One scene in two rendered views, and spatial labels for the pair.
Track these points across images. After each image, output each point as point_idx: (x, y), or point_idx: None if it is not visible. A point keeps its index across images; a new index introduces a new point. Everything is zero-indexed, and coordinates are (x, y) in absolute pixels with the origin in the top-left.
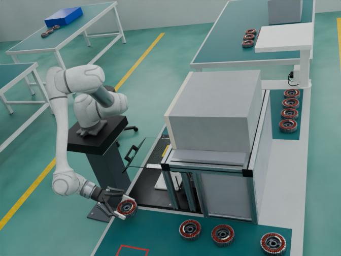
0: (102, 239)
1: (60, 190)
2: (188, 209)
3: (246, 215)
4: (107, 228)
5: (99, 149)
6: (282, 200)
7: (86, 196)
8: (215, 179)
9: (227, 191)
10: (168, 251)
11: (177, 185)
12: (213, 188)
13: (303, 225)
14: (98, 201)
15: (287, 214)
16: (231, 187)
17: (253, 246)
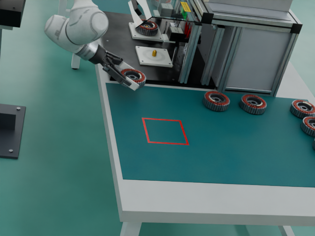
0: (110, 114)
1: (100, 26)
2: (198, 83)
3: (266, 86)
4: (107, 103)
5: (19, 16)
6: (283, 79)
7: (88, 54)
8: (256, 37)
9: (260, 54)
10: (203, 120)
11: (173, 60)
12: (247, 50)
13: (314, 97)
14: (102, 64)
15: (295, 89)
16: (268, 47)
17: (285, 113)
